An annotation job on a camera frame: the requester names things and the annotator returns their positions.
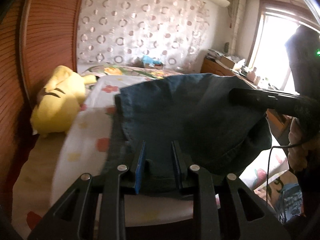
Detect blue item on box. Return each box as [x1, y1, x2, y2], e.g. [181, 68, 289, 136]
[141, 55, 164, 69]

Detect bright window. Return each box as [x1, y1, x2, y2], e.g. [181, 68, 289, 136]
[249, 0, 319, 94]

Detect right hand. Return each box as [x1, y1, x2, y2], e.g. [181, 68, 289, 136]
[287, 118, 308, 172]

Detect black thin cable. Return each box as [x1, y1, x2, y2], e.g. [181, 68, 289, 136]
[265, 142, 304, 205]

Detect white circle pattern curtain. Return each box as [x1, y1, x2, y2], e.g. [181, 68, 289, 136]
[76, 0, 209, 73]

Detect brown wooden wardrobe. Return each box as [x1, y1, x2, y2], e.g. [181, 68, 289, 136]
[0, 0, 89, 230]

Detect yellow plush toy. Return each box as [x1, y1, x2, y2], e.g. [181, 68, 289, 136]
[30, 66, 97, 136]

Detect colourful flower blanket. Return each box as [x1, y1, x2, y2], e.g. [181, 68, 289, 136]
[80, 64, 181, 80]

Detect blue denim pants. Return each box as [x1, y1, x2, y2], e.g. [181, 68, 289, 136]
[103, 74, 272, 197]

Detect wooden side cabinet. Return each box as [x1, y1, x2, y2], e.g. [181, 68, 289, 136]
[201, 56, 292, 145]

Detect white floral bed quilt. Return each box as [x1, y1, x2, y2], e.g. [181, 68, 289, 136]
[12, 75, 289, 239]

